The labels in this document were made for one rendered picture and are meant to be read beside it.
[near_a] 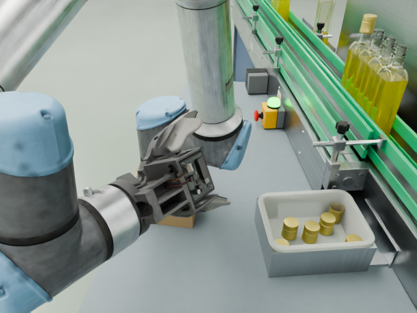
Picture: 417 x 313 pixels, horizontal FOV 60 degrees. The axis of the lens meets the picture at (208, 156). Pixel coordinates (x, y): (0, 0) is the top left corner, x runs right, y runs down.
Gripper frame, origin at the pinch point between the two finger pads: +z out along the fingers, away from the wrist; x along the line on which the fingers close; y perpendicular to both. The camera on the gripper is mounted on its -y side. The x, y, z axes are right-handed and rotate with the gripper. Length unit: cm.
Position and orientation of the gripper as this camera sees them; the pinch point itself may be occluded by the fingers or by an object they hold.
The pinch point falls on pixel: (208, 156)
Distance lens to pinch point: 58.1
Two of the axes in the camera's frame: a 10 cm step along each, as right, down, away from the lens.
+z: 5.9, -3.4, 7.4
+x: -3.2, -9.3, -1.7
